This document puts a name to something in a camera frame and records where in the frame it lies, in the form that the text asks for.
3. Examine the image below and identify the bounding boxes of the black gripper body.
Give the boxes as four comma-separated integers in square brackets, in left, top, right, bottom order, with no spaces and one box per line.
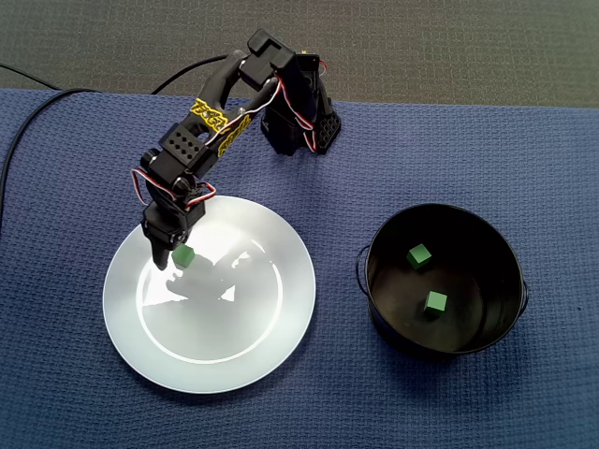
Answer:
[141,198,207,250]

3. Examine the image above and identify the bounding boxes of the green cube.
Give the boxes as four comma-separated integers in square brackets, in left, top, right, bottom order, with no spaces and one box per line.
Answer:
[171,244,196,269]
[405,243,432,270]
[423,290,449,315]

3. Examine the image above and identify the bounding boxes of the black lattice robot base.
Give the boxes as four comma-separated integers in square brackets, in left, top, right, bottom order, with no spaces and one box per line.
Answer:
[260,107,343,158]

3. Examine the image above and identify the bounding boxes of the white round plate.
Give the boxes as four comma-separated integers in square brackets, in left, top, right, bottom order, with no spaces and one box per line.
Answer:
[101,195,317,395]

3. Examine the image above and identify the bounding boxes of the blue waffle cloth mat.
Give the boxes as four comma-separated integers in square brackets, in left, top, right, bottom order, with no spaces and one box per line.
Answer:
[0,88,599,449]

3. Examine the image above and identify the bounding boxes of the black metal bucket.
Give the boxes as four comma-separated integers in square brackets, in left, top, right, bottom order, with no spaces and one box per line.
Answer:
[356,202,531,360]

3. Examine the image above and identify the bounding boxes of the red white servo wire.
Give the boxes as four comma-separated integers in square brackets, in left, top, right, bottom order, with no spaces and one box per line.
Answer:
[129,167,179,207]
[205,74,319,153]
[184,181,217,211]

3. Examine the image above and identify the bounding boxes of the thick black cable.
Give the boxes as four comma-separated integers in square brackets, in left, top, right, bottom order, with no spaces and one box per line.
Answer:
[0,87,98,210]

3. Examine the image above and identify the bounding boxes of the black cable with plug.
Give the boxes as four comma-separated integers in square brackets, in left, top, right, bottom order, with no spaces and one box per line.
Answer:
[150,53,230,96]

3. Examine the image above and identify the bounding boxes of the thin black cable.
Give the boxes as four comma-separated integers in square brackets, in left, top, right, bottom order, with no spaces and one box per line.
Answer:
[0,62,61,90]

